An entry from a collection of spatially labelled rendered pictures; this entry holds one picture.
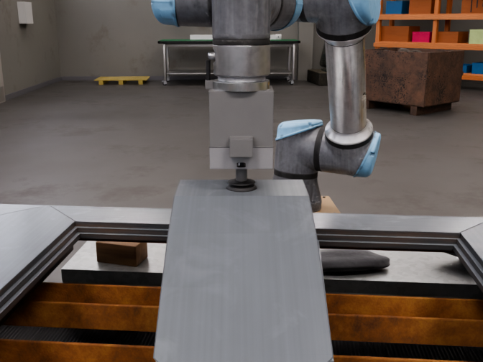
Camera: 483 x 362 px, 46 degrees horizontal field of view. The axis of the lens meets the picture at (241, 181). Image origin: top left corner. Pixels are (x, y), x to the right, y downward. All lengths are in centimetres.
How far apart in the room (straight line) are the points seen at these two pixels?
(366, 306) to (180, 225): 49
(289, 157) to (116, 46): 1111
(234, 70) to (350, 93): 60
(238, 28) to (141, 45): 1166
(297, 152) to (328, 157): 8
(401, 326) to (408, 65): 698
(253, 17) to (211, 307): 35
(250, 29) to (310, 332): 37
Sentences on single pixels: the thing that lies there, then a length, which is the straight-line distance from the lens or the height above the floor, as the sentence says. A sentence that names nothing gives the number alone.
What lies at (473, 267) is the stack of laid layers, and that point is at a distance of 100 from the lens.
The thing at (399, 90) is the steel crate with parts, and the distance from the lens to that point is 798.
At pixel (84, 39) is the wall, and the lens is 1258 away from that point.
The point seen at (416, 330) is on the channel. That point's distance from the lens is 104.
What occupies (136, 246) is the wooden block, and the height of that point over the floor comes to 73.
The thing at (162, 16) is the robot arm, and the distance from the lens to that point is 89.
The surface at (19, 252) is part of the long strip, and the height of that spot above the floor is 84.
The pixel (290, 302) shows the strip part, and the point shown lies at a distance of 62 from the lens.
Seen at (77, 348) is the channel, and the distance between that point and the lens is 95.
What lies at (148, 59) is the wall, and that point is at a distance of 1236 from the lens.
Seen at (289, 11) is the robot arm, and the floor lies 122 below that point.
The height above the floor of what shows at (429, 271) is 68.
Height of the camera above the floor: 121
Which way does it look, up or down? 16 degrees down
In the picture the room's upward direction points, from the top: straight up
